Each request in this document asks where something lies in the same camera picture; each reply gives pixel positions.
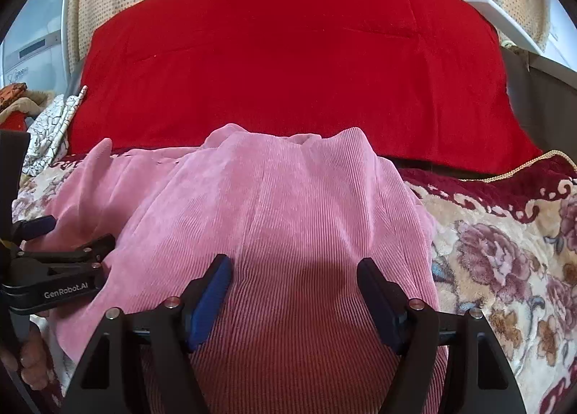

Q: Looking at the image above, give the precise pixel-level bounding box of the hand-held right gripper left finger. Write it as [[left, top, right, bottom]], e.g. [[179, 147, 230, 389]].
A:
[[61, 254, 234, 414]]

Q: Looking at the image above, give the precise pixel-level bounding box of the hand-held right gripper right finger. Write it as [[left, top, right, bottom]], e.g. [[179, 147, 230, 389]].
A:
[[356, 257, 528, 414]]

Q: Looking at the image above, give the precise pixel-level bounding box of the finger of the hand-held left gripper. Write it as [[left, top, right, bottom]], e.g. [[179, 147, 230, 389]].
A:
[[11, 215, 54, 244], [16, 234, 117, 271]]

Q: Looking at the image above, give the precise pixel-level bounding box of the pink corduroy jacket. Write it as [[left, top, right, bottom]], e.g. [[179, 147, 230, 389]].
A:
[[20, 123, 452, 414]]

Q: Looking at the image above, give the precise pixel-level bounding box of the person's left hand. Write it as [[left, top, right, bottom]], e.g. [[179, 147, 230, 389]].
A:
[[0, 311, 50, 392]]

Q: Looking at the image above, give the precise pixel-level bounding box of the white patterned cloth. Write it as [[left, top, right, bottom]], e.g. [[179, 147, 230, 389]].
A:
[[22, 85, 88, 176]]

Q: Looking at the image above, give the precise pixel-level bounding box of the red cardboard box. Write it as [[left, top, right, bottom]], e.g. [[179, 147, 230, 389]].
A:
[[4, 111, 28, 131]]

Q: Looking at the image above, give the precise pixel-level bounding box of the beige coat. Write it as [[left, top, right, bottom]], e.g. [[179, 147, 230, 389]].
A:
[[0, 90, 59, 126]]

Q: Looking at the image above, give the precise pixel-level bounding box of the floral plush blanket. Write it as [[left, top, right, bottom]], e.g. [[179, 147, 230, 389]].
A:
[[11, 150, 577, 414]]

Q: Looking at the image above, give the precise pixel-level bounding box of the orange patterned folded cloth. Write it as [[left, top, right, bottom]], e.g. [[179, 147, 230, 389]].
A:
[[0, 84, 28, 111]]

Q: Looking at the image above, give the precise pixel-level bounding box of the standing air conditioner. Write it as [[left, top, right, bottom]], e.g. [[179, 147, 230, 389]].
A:
[[0, 0, 84, 90]]

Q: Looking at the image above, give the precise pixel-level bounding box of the red sofa cover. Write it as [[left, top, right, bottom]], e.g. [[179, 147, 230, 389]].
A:
[[65, 0, 544, 172]]

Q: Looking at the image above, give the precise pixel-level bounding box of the wooden crib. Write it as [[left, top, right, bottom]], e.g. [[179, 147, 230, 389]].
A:
[[498, 42, 577, 163]]

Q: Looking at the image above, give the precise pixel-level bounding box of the white board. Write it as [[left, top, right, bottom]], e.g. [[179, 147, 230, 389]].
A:
[[462, 0, 548, 54]]

